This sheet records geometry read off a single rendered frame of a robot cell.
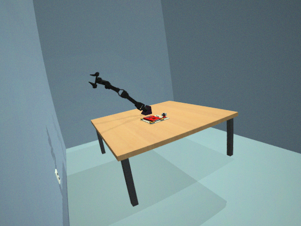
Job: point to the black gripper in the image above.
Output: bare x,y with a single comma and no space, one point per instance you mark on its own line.
96,80

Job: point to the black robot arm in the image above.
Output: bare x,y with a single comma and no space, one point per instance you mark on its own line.
140,106

